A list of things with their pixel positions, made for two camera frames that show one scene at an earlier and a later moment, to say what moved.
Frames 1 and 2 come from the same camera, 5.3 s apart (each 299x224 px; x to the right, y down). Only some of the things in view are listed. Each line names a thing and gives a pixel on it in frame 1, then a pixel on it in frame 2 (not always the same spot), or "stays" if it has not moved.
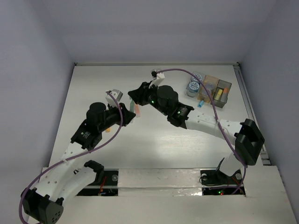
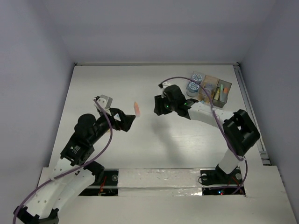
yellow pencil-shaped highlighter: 218,94 stays
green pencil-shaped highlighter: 132,106 → 221,97
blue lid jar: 194,79 stays
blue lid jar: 193,89 stays
